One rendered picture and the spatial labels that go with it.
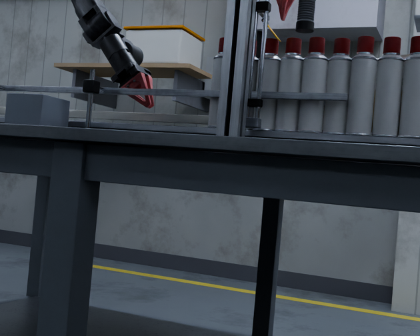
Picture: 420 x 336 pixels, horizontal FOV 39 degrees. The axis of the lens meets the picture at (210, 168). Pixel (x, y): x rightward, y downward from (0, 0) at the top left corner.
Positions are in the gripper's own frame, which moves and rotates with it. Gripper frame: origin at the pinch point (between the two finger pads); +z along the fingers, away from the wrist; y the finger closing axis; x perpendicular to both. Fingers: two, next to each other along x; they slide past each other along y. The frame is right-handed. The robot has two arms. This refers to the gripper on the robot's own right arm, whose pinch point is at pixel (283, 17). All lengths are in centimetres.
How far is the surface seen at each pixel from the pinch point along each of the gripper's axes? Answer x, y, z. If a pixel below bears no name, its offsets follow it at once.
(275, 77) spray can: 20.8, -5.0, 18.9
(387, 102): 22.6, -28.9, 24.1
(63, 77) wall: -301, 283, -36
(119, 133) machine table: 66, 6, 36
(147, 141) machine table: 66, 1, 37
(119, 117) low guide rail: 15.5, 35.8, 28.4
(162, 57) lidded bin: -230, 149, -38
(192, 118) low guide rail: 16.0, 15.9, 28.1
